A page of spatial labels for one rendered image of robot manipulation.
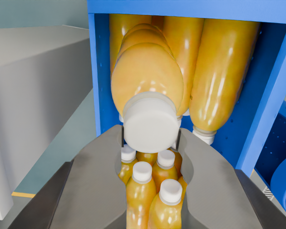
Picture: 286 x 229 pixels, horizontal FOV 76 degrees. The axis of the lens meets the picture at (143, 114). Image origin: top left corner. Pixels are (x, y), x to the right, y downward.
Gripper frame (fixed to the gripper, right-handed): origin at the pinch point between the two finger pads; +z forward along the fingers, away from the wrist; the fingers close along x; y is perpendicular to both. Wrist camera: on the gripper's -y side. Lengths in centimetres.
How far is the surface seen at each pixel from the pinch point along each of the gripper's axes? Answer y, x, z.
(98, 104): 5.7, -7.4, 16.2
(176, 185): 19.4, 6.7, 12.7
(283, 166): 30, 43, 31
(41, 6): -11, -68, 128
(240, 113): 8.3, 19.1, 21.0
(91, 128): 81, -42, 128
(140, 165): 19.7, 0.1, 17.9
